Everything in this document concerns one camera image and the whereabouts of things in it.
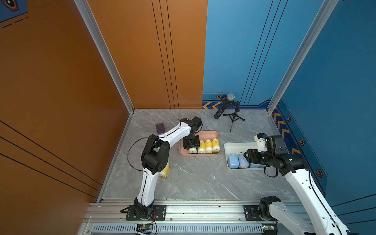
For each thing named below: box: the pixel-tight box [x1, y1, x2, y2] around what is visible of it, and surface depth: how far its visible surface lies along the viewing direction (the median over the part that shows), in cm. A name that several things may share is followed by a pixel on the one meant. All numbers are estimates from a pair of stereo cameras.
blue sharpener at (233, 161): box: [227, 153, 240, 169], surface depth 87 cm
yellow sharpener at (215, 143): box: [211, 138, 221, 153], surface depth 92 cm
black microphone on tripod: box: [213, 93, 245, 132], surface depth 101 cm
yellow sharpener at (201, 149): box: [197, 139, 206, 154], surface depth 91 cm
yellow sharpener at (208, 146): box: [204, 138, 213, 154], surface depth 91 cm
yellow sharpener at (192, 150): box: [188, 146, 197, 154], surface depth 91 cm
